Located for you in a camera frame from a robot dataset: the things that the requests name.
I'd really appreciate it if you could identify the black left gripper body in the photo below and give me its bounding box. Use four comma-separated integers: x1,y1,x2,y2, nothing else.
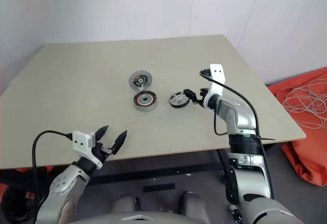
92,140,113,164

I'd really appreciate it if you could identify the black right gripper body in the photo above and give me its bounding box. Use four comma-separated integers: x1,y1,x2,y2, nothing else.
199,87,211,109

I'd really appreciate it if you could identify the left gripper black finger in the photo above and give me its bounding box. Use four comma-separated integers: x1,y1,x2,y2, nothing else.
95,124,110,141
110,130,128,156

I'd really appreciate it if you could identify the spoked metal rotor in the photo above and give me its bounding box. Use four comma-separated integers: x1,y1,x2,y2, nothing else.
169,91,191,109

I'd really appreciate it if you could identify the round grey housing lid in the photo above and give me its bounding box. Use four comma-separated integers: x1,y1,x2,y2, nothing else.
128,69,153,91

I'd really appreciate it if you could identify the round motor housing with windings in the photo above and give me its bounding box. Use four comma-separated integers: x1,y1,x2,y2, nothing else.
133,91,157,113

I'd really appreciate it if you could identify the grey rounded robot leg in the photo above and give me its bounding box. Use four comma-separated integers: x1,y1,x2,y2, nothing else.
110,195,142,214
179,190,208,224

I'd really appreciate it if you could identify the black tape strip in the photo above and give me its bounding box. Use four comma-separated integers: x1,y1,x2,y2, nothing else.
143,183,176,193

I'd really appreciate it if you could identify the orange cloth under table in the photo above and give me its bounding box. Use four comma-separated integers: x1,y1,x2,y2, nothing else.
14,166,56,174

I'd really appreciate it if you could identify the grey robot torso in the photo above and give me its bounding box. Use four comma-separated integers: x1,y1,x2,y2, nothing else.
73,210,256,224

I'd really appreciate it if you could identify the small black caster wheel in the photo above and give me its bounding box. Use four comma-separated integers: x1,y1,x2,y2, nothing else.
228,203,241,224

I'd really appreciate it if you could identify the large orange bag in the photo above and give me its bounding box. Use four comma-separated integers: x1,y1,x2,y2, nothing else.
266,66,327,188

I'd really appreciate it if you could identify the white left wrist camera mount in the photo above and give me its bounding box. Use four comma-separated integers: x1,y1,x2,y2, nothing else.
72,130,103,170

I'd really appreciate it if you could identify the black table frame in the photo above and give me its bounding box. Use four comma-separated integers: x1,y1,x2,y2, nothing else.
88,147,232,185

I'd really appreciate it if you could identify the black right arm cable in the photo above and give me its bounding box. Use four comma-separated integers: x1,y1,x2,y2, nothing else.
199,69,275,200

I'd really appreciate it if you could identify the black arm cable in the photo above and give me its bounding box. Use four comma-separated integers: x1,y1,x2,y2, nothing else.
31,130,74,224
199,69,275,200

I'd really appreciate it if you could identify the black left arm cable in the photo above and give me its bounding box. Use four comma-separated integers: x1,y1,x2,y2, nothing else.
31,130,74,224

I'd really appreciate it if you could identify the tangled white cable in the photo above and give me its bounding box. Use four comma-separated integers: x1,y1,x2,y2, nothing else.
276,77,327,130

